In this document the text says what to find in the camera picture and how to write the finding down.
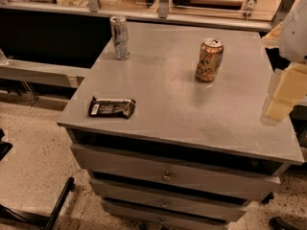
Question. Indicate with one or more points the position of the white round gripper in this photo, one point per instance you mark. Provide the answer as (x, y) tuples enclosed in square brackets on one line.
[(295, 35)]

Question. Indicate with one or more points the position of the dark snack bar wrapper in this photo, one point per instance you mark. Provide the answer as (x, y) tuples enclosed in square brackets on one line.
[(111, 108)]

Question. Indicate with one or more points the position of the middle cabinet drawer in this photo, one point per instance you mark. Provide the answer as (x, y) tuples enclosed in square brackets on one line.
[(167, 200)]

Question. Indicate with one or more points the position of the cabinet drawer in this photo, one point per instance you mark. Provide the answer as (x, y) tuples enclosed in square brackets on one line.
[(237, 185), (167, 200), (163, 218)]

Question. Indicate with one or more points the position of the black object on floor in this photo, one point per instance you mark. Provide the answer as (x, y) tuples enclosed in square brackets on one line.
[(278, 223)]

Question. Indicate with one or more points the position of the black chair leg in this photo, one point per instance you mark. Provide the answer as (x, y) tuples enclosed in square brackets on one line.
[(39, 221)]

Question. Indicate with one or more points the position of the silver energy drink can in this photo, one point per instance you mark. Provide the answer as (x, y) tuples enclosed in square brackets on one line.
[(120, 36)]

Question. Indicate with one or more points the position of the top cabinet drawer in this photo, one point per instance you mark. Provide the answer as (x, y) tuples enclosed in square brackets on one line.
[(237, 185)]

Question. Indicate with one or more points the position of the orange soda can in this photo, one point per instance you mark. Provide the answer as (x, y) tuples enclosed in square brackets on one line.
[(211, 55)]

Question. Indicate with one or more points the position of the grey metal shelf rail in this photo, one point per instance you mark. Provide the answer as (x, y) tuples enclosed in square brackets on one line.
[(51, 74)]

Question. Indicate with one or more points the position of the grey drawer cabinet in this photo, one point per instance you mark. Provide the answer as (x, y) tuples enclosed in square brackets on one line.
[(217, 123)]

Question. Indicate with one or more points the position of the bottom cabinet drawer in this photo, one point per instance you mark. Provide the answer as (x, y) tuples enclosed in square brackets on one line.
[(163, 218)]

